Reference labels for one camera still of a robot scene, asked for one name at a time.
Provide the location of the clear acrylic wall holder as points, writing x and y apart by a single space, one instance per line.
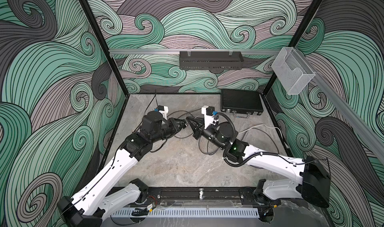
293 70

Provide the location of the black hard case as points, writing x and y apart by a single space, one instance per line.
242 103

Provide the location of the aluminium rail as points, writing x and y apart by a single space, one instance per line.
341 87
153 51

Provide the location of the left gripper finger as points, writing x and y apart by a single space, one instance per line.
180 130
182 123

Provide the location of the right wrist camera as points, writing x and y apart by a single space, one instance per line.
208 114

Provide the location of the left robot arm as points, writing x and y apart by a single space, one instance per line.
94 203

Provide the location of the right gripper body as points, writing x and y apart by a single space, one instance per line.
200 134

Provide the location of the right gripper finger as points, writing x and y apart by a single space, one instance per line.
195 119
195 126

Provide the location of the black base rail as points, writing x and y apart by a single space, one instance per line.
204 193

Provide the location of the aluminium rail back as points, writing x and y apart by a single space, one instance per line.
153 51

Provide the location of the black wall shelf tray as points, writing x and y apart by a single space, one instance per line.
214 61

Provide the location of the aluminium rail right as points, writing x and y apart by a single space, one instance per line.
341 87

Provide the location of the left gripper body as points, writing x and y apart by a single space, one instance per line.
171 129

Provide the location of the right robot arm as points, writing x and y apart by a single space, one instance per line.
305 179

